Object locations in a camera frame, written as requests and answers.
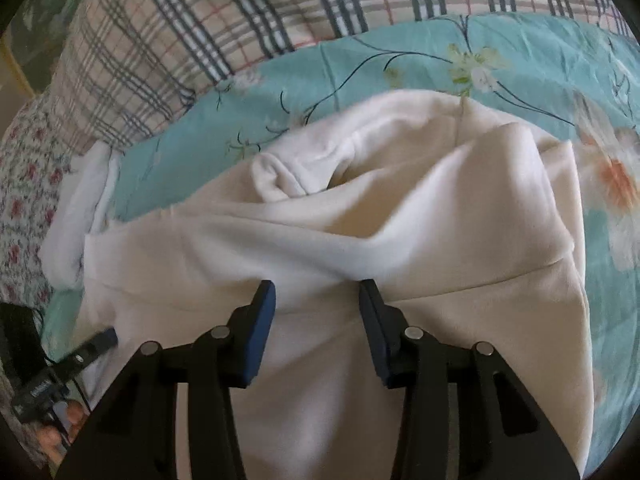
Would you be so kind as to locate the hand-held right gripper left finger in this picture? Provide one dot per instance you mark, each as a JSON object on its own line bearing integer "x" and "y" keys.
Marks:
{"x": 260, "y": 332}

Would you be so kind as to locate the yellow frame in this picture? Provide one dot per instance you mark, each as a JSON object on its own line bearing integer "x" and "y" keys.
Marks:
{"x": 17, "y": 74}

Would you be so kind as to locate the plaid pillow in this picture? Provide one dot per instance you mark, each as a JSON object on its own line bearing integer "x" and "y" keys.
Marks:
{"x": 200, "y": 20}

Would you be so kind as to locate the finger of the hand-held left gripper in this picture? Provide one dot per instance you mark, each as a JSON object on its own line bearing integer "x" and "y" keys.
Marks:
{"x": 97, "y": 342}

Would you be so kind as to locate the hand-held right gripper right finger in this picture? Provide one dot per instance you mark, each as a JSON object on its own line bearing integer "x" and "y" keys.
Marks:
{"x": 375, "y": 332}

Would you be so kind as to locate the teal floral bed sheet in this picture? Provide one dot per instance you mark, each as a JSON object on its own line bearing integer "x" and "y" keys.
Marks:
{"x": 380, "y": 55}

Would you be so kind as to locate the pink floral cloth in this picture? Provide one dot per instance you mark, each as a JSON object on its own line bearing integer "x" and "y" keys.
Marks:
{"x": 27, "y": 185}

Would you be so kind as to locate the white zip jacket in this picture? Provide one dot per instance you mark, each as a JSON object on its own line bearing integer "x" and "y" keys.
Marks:
{"x": 400, "y": 240}

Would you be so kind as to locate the person's left hand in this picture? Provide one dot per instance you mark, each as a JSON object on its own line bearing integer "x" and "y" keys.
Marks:
{"x": 75, "y": 417}

